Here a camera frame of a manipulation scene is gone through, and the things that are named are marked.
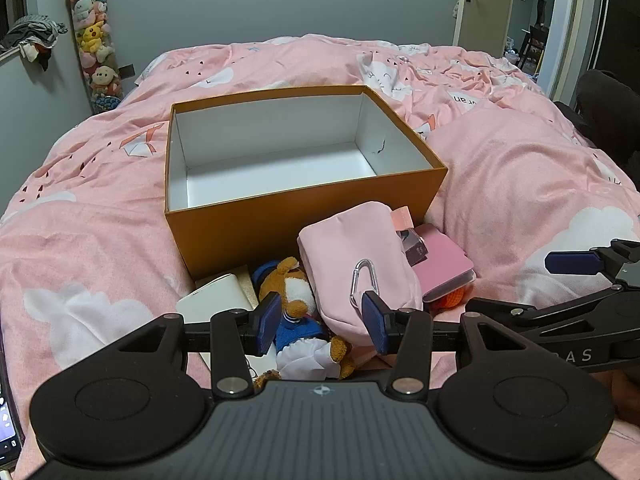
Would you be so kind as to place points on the small orange toy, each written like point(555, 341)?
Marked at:
point(450, 300)

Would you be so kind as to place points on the brown plush toy blue outfit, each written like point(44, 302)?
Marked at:
point(300, 331)

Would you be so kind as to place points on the orange cardboard box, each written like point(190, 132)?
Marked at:
point(300, 220)

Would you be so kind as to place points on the grey clothes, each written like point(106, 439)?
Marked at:
point(32, 32)

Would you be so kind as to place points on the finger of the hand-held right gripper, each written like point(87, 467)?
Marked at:
point(500, 310)
point(572, 262)

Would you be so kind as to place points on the white box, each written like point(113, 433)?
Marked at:
point(215, 299)

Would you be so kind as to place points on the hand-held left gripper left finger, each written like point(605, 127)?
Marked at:
point(269, 322)

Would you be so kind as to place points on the dark printed small box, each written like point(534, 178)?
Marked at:
point(415, 249)

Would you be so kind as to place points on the white clothes rail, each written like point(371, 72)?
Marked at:
point(12, 53)

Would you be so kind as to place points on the hanging net of plush toys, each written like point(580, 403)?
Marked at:
point(92, 35)

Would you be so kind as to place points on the pink printed blanket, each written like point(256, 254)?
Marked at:
point(100, 210)

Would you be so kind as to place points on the beige door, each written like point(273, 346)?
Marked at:
point(487, 10)

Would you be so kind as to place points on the dark cloth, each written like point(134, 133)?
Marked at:
point(610, 110)

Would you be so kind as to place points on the pink case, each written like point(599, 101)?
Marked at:
point(442, 265)

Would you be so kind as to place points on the silver carabiner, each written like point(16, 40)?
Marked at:
point(356, 272)

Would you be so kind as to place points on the pink ribbon tag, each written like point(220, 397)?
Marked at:
point(402, 220)

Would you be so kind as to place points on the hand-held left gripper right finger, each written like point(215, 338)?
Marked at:
point(374, 327)

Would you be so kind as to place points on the pink fabric pouch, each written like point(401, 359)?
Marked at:
point(350, 245)

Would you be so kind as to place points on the dark chair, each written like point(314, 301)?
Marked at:
point(535, 45)

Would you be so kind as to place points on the smartphone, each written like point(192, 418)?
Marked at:
point(9, 420)

